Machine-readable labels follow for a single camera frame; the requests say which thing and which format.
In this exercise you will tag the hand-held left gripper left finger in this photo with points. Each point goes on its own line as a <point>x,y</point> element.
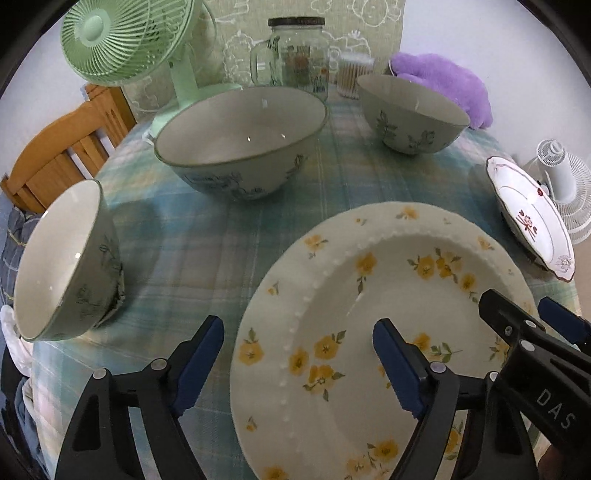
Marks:
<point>198,364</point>

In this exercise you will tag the yellow floral white plate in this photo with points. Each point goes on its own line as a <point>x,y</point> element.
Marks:
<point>351,286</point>

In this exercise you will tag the large green floral bowl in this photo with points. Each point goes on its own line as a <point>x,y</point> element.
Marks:
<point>240,134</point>

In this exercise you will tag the wooden chair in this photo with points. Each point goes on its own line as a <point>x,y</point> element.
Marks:
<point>46,152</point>

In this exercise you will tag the blue plaid bedding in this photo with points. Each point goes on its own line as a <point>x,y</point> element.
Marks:
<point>14,249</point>

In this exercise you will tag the cotton swab container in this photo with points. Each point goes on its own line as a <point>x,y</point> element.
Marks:
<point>353,74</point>

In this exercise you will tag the white cloth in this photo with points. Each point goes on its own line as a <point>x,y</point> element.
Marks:
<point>11,332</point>

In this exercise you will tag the green desk fan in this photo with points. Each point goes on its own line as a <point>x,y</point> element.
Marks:
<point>97,27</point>

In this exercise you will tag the red print scalloped plate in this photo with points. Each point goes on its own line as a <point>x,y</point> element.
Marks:
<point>531,207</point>

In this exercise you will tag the purple plush toy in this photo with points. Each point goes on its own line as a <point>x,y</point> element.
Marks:
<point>443,74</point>

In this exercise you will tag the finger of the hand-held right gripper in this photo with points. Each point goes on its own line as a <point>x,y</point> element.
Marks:
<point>563,323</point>
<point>505,316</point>

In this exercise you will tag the medium green floral bowl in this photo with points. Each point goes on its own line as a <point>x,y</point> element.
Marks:
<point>406,101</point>
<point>55,249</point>

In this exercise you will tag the glass jar with black lid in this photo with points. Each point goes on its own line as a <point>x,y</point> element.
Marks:
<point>295,55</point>

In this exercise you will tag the white standing fan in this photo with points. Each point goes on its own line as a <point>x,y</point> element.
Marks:
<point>568,180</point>

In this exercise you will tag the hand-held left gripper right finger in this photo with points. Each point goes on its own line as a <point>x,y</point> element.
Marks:
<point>397,369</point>

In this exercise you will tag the plaid tablecloth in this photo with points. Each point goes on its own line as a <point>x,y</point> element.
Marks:
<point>194,240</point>

